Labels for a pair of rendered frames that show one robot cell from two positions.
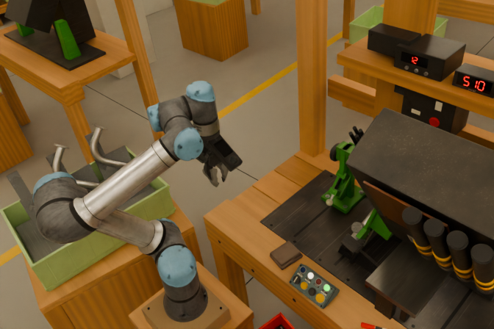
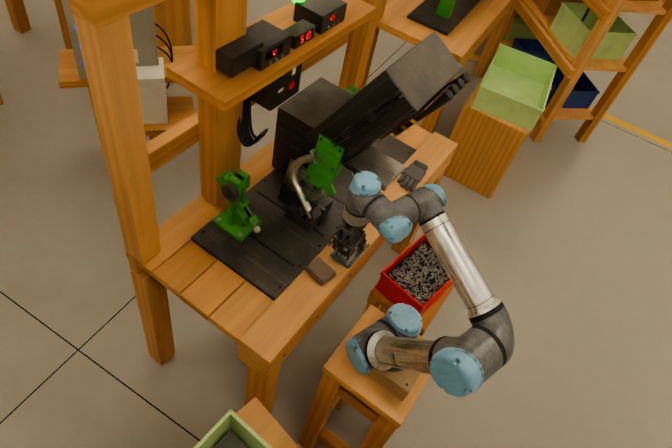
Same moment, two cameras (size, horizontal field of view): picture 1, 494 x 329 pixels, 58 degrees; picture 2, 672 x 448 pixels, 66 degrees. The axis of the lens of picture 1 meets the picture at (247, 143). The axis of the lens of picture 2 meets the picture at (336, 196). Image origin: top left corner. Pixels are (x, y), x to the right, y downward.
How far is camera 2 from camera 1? 1.83 m
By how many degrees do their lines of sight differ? 78
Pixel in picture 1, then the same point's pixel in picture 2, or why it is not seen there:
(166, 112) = (407, 208)
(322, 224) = (276, 242)
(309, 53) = (141, 149)
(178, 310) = not seen: hidden behind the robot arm
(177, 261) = (407, 314)
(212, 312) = not seen: hidden behind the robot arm
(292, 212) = (261, 267)
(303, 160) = (164, 260)
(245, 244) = (308, 309)
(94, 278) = not seen: outside the picture
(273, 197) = (232, 290)
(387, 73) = (266, 78)
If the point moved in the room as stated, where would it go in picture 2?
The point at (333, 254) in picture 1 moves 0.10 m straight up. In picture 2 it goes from (312, 236) to (315, 220)
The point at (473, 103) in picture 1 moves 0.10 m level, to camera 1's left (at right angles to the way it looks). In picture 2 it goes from (315, 48) to (322, 64)
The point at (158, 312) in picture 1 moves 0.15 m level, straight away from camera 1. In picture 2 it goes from (407, 374) to (375, 400)
